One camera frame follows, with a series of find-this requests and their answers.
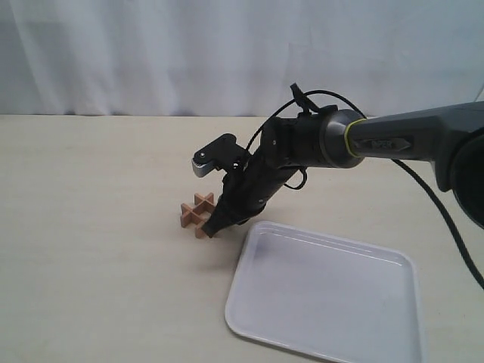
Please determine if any white cloth backdrop curtain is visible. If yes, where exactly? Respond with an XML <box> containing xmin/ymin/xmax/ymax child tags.
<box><xmin>1</xmin><ymin>1</ymin><xmax>483</xmax><ymax>116</ymax></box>

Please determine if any wooden notched piece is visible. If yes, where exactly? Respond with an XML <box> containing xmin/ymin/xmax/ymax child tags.
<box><xmin>180</xmin><ymin>203</ymin><xmax>207</xmax><ymax>238</ymax></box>
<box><xmin>180</xmin><ymin>193</ymin><xmax>216</xmax><ymax>234</ymax></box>
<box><xmin>194</xmin><ymin>193</ymin><xmax>216</xmax><ymax>214</ymax></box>

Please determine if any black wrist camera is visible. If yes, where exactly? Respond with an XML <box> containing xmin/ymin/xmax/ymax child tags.
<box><xmin>191</xmin><ymin>133</ymin><xmax>250</xmax><ymax>178</ymax></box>

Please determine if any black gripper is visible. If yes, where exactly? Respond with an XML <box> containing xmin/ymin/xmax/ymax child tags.
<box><xmin>203</xmin><ymin>150</ymin><xmax>301</xmax><ymax>237</ymax></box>

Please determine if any black cable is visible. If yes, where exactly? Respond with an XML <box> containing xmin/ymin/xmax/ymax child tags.
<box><xmin>241</xmin><ymin>82</ymin><xmax>484</xmax><ymax>292</ymax></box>

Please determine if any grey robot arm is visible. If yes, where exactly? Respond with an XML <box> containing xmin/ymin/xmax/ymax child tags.
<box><xmin>193</xmin><ymin>102</ymin><xmax>483</xmax><ymax>236</ymax></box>

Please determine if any white plastic tray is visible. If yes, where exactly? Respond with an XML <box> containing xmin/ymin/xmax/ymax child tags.
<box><xmin>225</xmin><ymin>222</ymin><xmax>428</xmax><ymax>362</ymax></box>

